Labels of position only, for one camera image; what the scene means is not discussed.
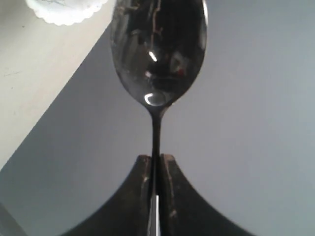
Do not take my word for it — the white plastic flower pot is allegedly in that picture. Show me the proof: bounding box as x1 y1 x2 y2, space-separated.
25 0 108 26

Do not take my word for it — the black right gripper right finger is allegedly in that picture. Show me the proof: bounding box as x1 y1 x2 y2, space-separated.
159 154 251 236

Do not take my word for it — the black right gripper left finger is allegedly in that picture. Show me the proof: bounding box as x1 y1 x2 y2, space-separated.
64 155 152 236

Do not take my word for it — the steel spork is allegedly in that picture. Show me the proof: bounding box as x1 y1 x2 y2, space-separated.
111 0 208 236

